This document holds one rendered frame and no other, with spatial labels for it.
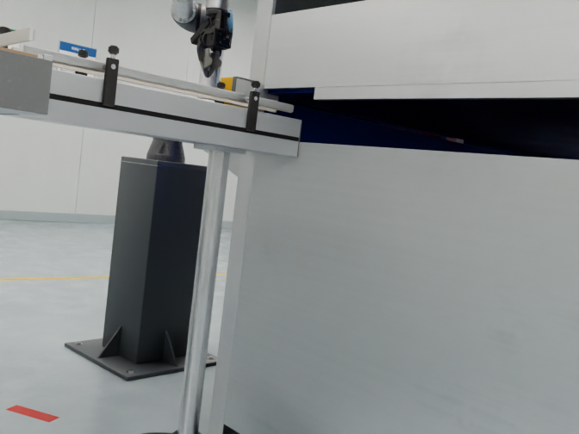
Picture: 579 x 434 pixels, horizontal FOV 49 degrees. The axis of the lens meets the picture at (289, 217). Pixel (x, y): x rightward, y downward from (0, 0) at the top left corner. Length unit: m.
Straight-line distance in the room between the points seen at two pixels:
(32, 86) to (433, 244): 0.79
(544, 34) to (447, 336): 0.59
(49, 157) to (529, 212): 6.25
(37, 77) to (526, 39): 0.85
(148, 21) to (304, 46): 6.10
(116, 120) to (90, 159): 5.99
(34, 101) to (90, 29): 6.29
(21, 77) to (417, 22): 0.80
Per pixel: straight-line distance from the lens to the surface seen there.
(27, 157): 7.03
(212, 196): 1.49
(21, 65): 1.05
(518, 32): 1.29
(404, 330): 1.37
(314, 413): 1.57
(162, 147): 2.51
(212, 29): 2.13
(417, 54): 1.40
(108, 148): 7.37
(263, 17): 1.79
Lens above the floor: 0.80
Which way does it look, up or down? 4 degrees down
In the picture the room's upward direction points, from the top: 7 degrees clockwise
